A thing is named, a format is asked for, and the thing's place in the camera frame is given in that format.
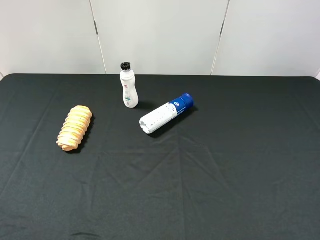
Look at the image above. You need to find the sliced bread loaf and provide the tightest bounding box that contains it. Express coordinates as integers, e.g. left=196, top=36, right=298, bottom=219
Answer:
left=56, top=105, right=93, bottom=152

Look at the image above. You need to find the white blue cylindrical can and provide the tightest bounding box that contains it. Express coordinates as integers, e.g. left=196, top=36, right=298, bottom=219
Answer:
left=139, top=93, right=194, bottom=135

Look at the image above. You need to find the white bottle black cap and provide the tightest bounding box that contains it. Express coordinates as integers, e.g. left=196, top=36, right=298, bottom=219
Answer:
left=120, top=62, right=139, bottom=109

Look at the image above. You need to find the black tablecloth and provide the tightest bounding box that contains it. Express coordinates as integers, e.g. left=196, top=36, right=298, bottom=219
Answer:
left=0, top=74, right=320, bottom=240

